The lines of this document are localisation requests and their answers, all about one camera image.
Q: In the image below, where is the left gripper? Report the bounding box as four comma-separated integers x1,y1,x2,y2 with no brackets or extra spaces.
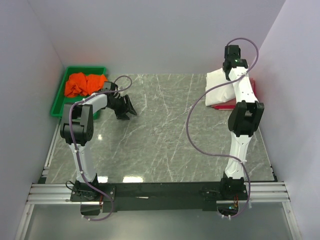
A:
107,95,137,120

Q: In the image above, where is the white printed t-shirt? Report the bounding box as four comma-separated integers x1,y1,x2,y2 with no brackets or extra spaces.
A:
205,68,236,107

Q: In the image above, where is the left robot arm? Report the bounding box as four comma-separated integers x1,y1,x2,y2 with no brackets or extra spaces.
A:
60,82,137,201

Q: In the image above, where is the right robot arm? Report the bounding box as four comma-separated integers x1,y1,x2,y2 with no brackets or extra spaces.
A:
219,45,265,200

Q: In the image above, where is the orange t-shirt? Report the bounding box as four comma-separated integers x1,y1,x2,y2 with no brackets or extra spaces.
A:
64,72,108,98

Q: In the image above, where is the green plastic tray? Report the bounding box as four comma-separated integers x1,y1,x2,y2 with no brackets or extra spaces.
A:
50,66,107,118

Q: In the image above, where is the black base beam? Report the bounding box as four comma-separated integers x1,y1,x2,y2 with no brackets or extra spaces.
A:
70,180,248,213

